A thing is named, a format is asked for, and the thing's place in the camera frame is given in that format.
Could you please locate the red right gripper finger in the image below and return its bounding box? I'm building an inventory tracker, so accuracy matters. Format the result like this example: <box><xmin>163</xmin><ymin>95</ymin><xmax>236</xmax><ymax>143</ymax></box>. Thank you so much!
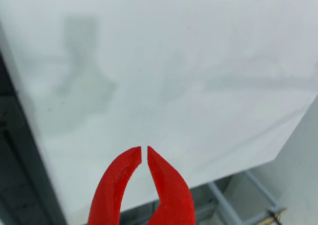
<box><xmin>147</xmin><ymin>146</ymin><xmax>196</xmax><ymax>225</ymax></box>

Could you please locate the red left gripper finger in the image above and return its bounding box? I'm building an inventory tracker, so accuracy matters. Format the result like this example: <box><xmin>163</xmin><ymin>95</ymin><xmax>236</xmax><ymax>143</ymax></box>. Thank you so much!
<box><xmin>87</xmin><ymin>146</ymin><xmax>142</xmax><ymax>225</ymax></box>

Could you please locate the small wooden piece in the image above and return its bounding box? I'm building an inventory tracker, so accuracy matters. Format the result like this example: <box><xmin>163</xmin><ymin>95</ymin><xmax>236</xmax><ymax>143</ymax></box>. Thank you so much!
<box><xmin>265</xmin><ymin>207</ymin><xmax>288</xmax><ymax>225</ymax></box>

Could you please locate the grey metal floor frame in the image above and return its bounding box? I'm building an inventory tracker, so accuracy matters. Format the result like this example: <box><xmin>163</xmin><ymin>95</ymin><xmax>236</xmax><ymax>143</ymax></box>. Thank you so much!
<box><xmin>207</xmin><ymin>170</ymin><xmax>288</xmax><ymax>225</ymax></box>

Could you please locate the black aluminium rail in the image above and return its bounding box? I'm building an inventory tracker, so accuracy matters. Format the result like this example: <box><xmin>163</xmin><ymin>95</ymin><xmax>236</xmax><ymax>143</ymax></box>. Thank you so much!
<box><xmin>0</xmin><ymin>48</ymin><xmax>67</xmax><ymax>225</ymax></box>

